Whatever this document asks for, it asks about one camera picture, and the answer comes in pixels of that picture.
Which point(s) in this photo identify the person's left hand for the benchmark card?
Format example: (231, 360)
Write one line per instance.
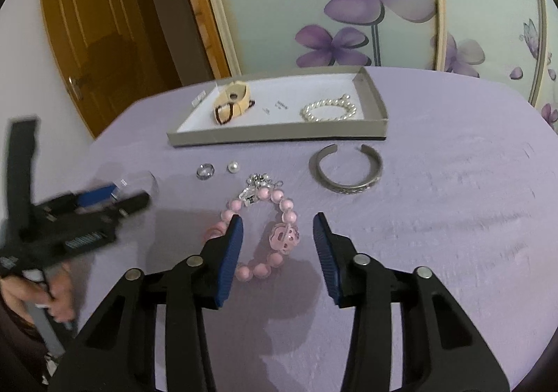
(17, 292)

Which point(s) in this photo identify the brown wooden door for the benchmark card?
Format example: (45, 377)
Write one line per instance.
(118, 50)

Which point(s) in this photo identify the grey cardboard tray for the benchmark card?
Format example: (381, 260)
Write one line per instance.
(309, 104)

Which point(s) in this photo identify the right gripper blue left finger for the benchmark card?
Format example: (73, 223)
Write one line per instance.
(227, 250)

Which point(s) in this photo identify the silver cuff bangle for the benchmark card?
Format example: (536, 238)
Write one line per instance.
(347, 170)

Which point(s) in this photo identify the purple flower wardrobe door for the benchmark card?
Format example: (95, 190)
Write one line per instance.
(266, 35)

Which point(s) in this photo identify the brass door handle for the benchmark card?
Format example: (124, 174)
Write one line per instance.
(75, 87)

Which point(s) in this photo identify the single white pearl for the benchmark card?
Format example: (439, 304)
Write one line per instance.
(233, 167)

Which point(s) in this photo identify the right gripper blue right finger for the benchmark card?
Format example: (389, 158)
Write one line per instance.
(335, 253)

